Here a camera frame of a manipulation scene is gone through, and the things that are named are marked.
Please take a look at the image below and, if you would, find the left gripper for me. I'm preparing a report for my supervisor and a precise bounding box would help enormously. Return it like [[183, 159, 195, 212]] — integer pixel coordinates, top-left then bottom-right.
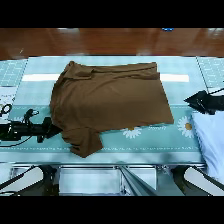
[[35, 116, 63, 144]]

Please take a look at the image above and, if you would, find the brown T-shirt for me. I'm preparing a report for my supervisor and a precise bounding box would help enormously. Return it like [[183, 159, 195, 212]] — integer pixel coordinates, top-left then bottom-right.
[[49, 60, 175, 159]]

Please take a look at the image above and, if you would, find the silver frame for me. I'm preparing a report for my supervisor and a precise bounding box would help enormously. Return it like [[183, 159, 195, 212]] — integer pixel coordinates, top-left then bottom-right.
[[0, 161, 224, 197]]

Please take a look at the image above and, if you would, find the black cable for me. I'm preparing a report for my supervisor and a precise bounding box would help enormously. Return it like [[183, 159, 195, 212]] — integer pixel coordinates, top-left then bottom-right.
[[22, 108, 41, 128]]

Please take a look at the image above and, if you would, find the light blue garment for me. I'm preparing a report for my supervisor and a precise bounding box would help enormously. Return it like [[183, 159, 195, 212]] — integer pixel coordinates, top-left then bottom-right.
[[191, 111, 224, 185]]

